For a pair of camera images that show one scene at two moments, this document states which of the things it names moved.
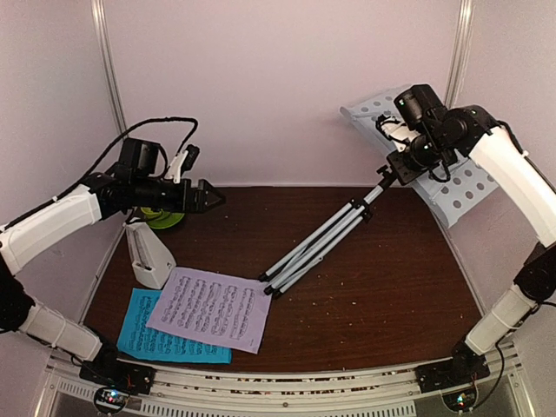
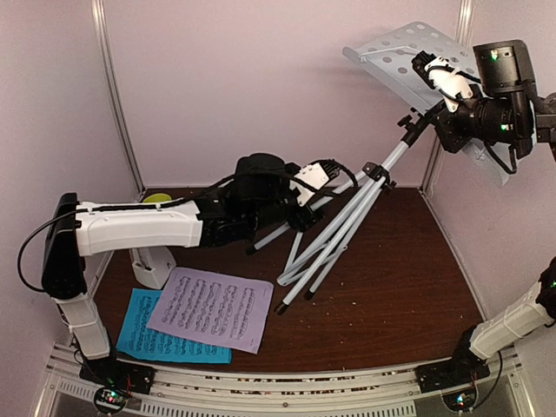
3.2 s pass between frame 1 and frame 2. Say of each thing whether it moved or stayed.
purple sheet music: stayed
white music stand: moved
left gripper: moved
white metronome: stayed
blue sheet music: stayed
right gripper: moved
